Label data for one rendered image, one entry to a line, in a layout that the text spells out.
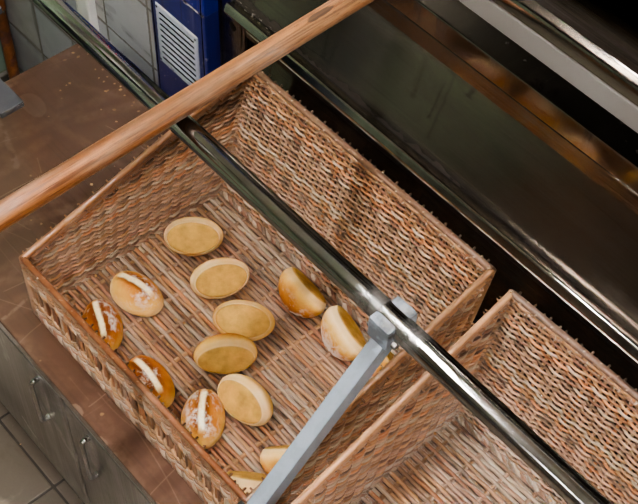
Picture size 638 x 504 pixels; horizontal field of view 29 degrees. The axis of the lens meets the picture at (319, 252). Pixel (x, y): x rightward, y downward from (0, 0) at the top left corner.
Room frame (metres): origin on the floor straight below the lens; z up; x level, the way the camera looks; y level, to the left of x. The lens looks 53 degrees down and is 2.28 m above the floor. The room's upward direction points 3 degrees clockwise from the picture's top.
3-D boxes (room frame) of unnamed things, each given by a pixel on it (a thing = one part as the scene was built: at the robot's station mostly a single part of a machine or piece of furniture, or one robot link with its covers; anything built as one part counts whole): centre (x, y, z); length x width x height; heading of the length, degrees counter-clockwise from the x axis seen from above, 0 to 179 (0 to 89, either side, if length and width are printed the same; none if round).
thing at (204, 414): (0.92, 0.16, 0.62); 0.10 x 0.07 x 0.05; 4
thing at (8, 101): (0.95, 0.37, 1.27); 0.07 x 0.03 x 0.01; 45
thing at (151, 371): (0.98, 0.25, 0.62); 0.10 x 0.07 x 0.06; 38
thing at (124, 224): (1.09, 0.10, 0.72); 0.56 x 0.49 x 0.28; 44
